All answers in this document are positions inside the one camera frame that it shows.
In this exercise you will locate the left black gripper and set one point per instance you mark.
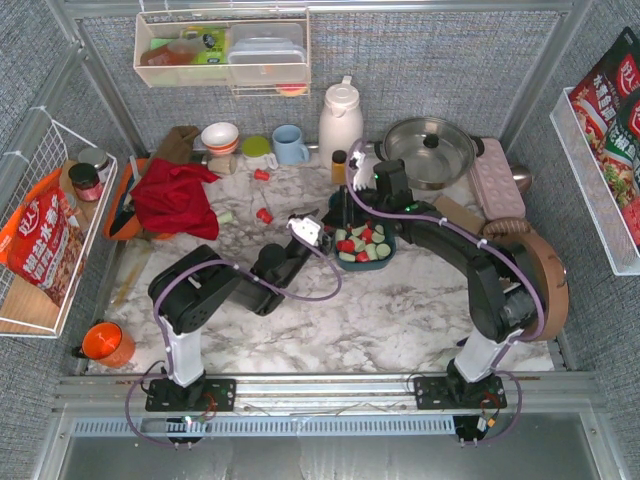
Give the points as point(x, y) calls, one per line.
point(323, 238)

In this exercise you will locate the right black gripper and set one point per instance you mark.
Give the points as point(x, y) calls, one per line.
point(353, 201)

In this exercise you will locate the red capsule cluster front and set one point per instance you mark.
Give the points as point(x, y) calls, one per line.
point(346, 246)

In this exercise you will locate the red capsule cluster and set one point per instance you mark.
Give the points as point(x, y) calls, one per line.
point(366, 235)
point(346, 246)

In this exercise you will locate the green capsule cluster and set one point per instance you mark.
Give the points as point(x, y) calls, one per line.
point(383, 250)
point(340, 235)

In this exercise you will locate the green capsule mid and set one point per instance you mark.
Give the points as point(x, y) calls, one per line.
point(378, 235)

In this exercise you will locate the teal storage basket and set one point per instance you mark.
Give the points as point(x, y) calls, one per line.
point(366, 266)

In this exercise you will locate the cork mat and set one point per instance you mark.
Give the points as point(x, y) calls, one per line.
point(459, 214)

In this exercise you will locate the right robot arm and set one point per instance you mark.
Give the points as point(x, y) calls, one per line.
point(505, 300)

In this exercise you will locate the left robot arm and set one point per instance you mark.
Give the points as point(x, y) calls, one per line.
point(187, 294)

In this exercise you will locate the orange spice bottle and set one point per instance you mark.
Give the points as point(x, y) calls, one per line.
point(338, 167)

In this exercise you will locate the steel pot with lid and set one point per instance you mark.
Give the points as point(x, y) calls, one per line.
point(436, 153)

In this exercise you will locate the green capsule by cloth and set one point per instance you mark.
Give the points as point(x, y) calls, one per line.
point(225, 218)

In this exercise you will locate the white thermos jug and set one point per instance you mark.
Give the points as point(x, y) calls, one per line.
point(341, 121)

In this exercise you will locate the red capsule back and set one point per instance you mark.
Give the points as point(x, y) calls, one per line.
point(261, 175)

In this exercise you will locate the pink egg tray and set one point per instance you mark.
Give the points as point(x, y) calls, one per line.
point(492, 182)

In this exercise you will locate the green lid white cup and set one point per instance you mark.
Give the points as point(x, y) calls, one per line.
point(258, 154)

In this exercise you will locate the blue mug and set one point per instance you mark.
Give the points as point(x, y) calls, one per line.
point(289, 147)

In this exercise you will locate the glass spice jar lying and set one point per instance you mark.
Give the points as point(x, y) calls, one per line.
point(223, 165)

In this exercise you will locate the red cloth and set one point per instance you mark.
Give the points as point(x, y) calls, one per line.
point(170, 199)

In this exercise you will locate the white orange bowl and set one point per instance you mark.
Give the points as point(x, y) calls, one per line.
point(220, 138)

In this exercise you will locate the brown cloth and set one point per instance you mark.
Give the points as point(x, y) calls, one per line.
point(177, 146)

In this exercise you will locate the orange tray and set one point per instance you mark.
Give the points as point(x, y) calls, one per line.
point(121, 223)

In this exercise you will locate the round wooden board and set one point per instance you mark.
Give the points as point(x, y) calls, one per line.
point(551, 276)

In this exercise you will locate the clear plastic containers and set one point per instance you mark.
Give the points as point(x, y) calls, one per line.
point(267, 53)

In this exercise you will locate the right white rack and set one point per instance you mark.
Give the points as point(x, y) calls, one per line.
point(613, 233)

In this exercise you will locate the orange cup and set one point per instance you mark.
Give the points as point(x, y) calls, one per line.
point(108, 344)

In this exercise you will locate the dark lid jar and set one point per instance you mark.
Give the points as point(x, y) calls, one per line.
point(86, 182)

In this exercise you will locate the silver lid jar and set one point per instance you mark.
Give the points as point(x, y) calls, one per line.
point(98, 158)

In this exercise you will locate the red snack bags right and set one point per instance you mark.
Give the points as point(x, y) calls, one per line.
point(606, 104)

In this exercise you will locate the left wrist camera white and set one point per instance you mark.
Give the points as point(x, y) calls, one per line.
point(306, 229)

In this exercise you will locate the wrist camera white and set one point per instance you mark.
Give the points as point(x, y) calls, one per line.
point(306, 229)
point(362, 169)

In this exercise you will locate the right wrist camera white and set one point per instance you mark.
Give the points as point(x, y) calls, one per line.
point(362, 169)

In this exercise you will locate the wall wire basket top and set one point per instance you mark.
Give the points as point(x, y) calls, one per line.
point(162, 58)

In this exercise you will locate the left wire basket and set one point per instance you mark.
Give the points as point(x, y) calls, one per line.
point(26, 311)

